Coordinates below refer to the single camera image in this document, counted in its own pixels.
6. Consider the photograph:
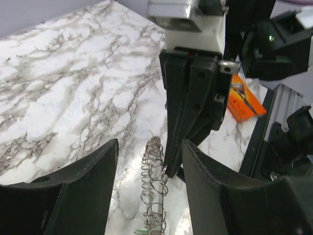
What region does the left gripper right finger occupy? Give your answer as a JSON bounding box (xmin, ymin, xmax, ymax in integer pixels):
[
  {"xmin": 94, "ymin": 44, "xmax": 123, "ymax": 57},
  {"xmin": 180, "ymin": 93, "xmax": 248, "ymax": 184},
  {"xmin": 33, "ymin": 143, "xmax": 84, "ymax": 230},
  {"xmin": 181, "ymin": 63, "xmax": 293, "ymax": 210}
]
[{"xmin": 182, "ymin": 140, "xmax": 313, "ymax": 235}]

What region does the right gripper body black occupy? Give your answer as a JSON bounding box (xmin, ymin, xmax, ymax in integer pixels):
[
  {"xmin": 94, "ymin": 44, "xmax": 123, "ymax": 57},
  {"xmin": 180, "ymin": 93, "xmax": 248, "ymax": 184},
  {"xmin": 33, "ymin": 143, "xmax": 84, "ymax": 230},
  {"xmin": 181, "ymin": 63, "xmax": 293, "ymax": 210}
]
[{"xmin": 225, "ymin": 0, "xmax": 313, "ymax": 81}]

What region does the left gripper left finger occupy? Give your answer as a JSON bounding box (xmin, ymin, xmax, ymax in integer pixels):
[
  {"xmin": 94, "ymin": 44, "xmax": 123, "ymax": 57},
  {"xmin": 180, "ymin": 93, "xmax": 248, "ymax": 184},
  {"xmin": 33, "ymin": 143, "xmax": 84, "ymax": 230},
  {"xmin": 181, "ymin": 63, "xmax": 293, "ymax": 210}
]
[{"xmin": 0, "ymin": 139, "xmax": 119, "ymax": 235}]

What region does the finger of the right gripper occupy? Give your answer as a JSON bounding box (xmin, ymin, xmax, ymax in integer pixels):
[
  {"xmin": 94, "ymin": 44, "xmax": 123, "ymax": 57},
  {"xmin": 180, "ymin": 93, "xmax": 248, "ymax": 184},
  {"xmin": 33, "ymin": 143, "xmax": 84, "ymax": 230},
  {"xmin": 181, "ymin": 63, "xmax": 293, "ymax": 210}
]
[
  {"xmin": 159, "ymin": 51, "xmax": 193, "ymax": 169},
  {"xmin": 168, "ymin": 58, "xmax": 231, "ymax": 178}
]

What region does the metal disc with keyrings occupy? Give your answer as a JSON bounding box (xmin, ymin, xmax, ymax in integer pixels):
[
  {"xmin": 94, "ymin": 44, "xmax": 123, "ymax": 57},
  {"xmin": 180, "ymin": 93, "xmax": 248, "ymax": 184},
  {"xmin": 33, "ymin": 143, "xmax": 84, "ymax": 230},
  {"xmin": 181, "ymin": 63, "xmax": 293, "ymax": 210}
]
[{"xmin": 140, "ymin": 136, "xmax": 168, "ymax": 235}]

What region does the green key tag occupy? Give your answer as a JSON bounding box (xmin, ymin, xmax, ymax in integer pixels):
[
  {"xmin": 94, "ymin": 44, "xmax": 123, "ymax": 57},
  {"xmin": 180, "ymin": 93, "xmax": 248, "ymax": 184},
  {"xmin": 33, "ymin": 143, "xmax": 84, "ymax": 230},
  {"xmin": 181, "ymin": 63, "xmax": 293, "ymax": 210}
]
[{"xmin": 134, "ymin": 229, "xmax": 149, "ymax": 235}]

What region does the orange box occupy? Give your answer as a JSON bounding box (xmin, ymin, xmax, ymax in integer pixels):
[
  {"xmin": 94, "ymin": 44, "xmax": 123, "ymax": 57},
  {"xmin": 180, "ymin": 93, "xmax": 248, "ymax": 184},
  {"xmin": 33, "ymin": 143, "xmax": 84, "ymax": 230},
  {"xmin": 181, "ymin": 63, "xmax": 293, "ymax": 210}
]
[{"xmin": 227, "ymin": 74, "xmax": 267, "ymax": 123}]

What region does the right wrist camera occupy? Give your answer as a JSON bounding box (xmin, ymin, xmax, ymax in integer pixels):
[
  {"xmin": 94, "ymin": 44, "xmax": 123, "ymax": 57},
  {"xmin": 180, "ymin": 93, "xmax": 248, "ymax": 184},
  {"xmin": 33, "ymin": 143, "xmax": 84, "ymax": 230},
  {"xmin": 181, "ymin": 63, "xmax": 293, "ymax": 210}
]
[{"xmin": 147, "ymin": 0, "xmax": 228, "ymax": 54}]

